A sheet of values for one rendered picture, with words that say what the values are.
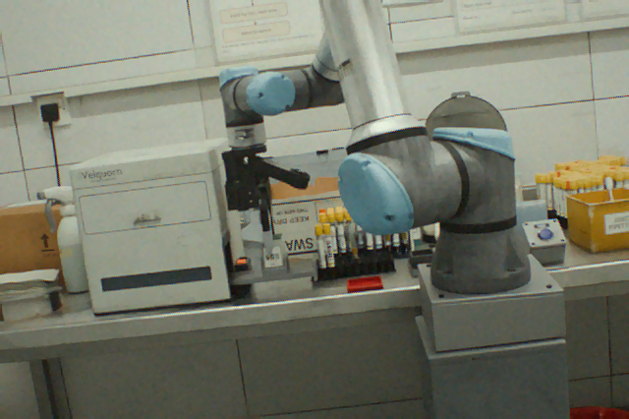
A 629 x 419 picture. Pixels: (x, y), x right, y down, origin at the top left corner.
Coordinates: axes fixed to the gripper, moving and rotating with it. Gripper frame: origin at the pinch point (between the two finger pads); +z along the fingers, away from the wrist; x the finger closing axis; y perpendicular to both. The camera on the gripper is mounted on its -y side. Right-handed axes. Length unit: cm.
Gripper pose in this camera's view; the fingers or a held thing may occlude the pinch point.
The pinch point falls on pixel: (272, 247)
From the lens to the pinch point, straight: 157.2
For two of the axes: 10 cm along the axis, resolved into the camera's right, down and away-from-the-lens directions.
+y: -9.9, 1.2, 0.5
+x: -0.3, 1.7, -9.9
